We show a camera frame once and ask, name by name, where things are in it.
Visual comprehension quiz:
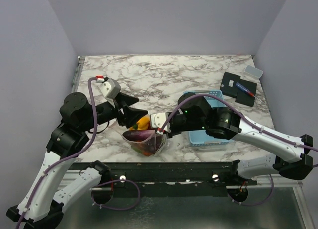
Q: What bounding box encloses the aluminium side rail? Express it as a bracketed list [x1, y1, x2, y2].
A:
[54, 56, 85, 157]

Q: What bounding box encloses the light blue plastic basket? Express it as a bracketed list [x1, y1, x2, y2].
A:
[183, 89, 231, 148]

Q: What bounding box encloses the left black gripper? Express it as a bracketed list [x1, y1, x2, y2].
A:
[81, 91, 149, 131]

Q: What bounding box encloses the blue red screwdriver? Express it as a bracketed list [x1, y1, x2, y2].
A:
[236, 82, 263, 103]

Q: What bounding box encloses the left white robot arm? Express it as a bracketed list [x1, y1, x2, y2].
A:
[6, 92, 147, 229]

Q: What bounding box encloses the small purple eggplant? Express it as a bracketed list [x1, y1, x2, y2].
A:
[122, 130, 154, 142]

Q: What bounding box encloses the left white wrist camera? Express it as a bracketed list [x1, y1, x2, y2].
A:
[98, 77, 121, 99]

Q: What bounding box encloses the clear pink zip bag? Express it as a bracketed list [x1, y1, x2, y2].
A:
[122, 130, 167, 157]

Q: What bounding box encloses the yellow bell pepper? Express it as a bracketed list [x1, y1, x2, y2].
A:
[129, 115, 150, 130]

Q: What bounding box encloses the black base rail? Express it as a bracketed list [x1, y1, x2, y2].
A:
[69, 160, 259, 197]

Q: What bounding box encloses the red grape bunch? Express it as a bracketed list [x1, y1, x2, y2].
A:
[132, 140, 161, 157]

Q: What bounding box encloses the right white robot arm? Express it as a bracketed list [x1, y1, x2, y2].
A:
[161, 92, 314, 185]

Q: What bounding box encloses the clear plastic lid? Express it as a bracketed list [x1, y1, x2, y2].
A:
[244, 65, 263, 80]

